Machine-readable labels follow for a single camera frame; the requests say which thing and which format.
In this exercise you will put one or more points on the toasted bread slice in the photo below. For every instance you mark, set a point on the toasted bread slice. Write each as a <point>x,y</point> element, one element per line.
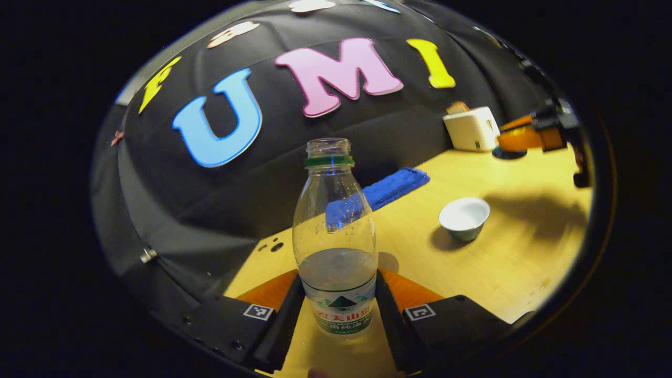
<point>458,107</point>

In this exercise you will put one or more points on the grey green teacup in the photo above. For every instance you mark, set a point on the grey green teacup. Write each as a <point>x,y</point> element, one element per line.
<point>464,215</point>

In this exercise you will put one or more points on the blue folded towel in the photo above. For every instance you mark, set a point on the blue folded towel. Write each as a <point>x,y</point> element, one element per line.
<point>396,184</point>

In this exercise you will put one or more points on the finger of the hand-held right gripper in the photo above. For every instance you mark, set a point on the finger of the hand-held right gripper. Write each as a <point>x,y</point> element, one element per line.
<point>525,140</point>
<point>517,123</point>

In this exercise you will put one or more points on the black backdrop cloth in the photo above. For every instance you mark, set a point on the black backdrop cloth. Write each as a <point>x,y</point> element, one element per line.
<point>273,189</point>

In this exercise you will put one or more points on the clear plastic water bottle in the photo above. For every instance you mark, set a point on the clear plastic water bottle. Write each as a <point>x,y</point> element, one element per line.
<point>336,262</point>

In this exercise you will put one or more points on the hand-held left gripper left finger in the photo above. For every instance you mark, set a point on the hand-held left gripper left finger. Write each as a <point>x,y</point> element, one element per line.
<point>286,325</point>

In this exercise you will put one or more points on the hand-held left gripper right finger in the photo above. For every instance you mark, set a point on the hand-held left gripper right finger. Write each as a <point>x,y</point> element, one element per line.
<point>394,331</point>

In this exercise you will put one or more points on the white toaster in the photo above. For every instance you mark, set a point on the white toaster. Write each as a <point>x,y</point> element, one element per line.
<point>470,131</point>

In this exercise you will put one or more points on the small metal clip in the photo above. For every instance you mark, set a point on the small metal clip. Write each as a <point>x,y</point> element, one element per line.
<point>148,255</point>

